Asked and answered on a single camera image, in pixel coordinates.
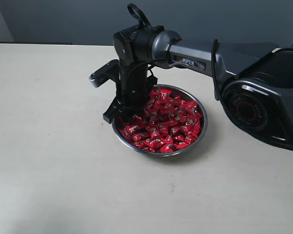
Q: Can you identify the pile of red candies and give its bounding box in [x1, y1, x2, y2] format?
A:
[117, 88, 202, 154]

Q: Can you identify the round steel bowl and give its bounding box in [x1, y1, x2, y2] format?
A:
[110, 84, 209, 157]

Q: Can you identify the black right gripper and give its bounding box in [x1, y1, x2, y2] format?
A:
[103, 61, 158, 125]

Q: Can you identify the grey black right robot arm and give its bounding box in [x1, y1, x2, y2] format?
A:
[93, 25, 293, 151]

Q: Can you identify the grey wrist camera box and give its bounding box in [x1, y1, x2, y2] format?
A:
[89, 59, 119, 88]

